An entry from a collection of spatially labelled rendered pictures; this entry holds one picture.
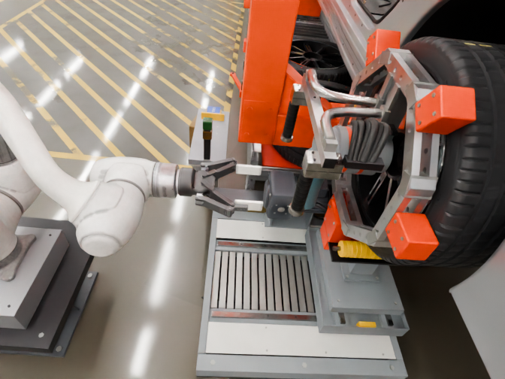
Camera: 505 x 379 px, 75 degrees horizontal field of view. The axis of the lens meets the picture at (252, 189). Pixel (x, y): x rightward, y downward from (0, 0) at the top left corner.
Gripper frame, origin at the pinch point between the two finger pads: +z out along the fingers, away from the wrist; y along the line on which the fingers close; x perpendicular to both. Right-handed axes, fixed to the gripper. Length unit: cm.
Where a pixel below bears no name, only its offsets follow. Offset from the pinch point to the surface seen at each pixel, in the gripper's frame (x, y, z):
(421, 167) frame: 14.6, 4.0, 36.9
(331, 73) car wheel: -33, -146, 56
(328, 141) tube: 17.2, 0.9, 14.4
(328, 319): -69, 5, 38
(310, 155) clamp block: 11.8, -0.4, 11.7
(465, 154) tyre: 22.0, 7.7, 41.3
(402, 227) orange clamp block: 5.2, 14.7, 32.8
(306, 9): -27, -253, 50
